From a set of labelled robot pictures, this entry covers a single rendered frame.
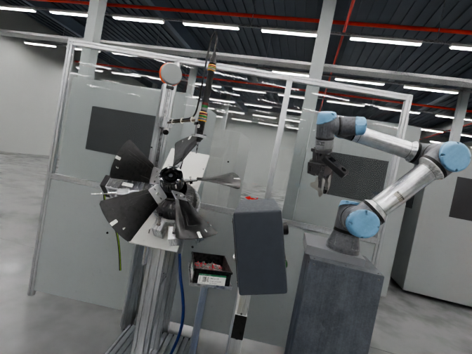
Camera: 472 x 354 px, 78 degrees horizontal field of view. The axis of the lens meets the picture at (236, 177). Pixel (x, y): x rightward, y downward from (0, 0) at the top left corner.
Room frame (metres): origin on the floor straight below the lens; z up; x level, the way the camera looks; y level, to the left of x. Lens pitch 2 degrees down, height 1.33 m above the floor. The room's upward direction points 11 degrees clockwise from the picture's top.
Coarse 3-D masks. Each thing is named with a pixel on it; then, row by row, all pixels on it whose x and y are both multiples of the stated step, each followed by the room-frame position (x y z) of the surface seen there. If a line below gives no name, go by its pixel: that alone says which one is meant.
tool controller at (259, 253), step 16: (240, 208) 0.72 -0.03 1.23; (256, 208) 0.69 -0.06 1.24; (272, 208) 0.68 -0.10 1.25; (240, 224) 0.65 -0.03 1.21; (256, 224) 0.65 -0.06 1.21; (272, 224) 0.64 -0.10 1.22; (240, 240) 0.65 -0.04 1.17; (256, 240) 0.65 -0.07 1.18; (272, 240) 0.64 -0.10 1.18; (240, 256) 0.65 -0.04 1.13; (256, 256) 0.65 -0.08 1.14; (272, 256) 0.64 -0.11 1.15; (240, 272) 0.65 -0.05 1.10; (256, 272) 0.65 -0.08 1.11; (272, 272) 0.64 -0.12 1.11; (240, 288) 0.65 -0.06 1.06; (256, 288) 0.64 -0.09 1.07; (272, 288) 0.64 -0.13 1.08
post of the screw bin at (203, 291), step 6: (204, 288) 1.37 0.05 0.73; (204, 294) 1.36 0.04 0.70; (198, 300) 1.38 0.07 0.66; (204, 300) 1.36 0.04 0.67; (198, 306) 1.36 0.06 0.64; (198, 312) 1.36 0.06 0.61; (198, 318) 1.37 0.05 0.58; (198, 324) 1.36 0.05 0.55; (192, 330) 1.38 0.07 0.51; (198, 330) 1.36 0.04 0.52; (192, 336) 1.36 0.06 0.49; (198, 336) 1.37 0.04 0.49; (192, 342) 1.36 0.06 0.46; (192, 348) 1.37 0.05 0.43
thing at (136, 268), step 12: (168, 84) 2.08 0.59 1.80; (168, 108) 2.11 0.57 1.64; (156, 120) 2.11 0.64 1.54; (156, 132) 2.07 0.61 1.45; (156, 144) 2.09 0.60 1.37; (132, 264) 2.08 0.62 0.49; (132, 276) 2.08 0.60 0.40; (132, 288) 2.08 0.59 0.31; (132, 300) 2.09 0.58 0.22; (132, 312) 2.11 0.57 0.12; (120, 324) 2.11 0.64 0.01
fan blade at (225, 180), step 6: (228, 174) 1.62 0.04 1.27; (234, 174) 1.62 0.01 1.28; (198, 180) 1.47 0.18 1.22; (204, 180) 1.48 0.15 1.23; (210, 180) 1.49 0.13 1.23; (216, 180) 1.49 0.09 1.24; (222, 180) 1.50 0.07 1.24; (228, 180) 1.51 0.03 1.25; (234, 180) 1.53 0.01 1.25; (234, 186) 1.46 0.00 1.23
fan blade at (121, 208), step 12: (132, 192) 1.39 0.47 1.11; (144, 192) 1.41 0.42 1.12; (108, 204) 1.33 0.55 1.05; (120, 204) 1.35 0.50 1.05; (132, 204) 1.37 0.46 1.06; (144, 204) 1.40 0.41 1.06; (156, 204) 1.44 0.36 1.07; (108, 216) 1.32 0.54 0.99; (120, 216) 1.34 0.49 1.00; (132, 216) 1.37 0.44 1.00; (144, 216) 1.40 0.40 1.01; (132, 228) 1.36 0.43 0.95
